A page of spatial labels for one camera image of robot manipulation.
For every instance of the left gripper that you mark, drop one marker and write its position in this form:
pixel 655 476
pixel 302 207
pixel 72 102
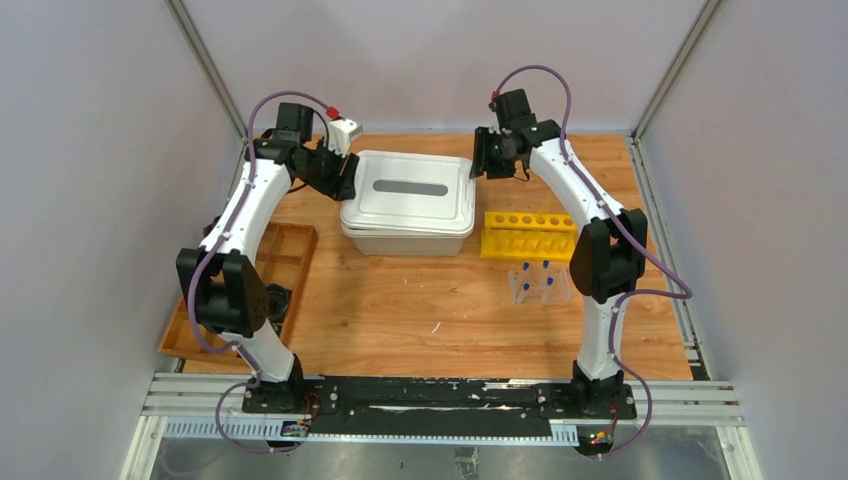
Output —
pixel 334 175

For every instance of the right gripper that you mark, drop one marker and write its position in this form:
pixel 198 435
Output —
pixel 483 160

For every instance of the white bin lid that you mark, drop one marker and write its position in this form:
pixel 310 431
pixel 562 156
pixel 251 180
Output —
pixel 422 193

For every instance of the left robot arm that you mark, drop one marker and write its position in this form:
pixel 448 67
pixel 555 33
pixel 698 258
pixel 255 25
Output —
pixel 223 291

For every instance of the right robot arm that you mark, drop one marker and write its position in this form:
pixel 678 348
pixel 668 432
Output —
pixel 609 255

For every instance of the beige plastic bin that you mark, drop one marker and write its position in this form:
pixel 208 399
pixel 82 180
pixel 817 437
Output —
pixel 404 243

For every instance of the yellow test tube rack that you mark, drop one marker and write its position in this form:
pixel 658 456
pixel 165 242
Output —
pixel 528 236

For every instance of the wooden organizer tray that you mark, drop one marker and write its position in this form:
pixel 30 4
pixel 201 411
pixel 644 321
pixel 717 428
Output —
pixel 284 257

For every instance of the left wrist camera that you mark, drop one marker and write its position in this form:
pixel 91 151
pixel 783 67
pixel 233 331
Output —
pixel 341 134

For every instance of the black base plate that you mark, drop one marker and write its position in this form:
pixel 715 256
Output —
pixel 440 407

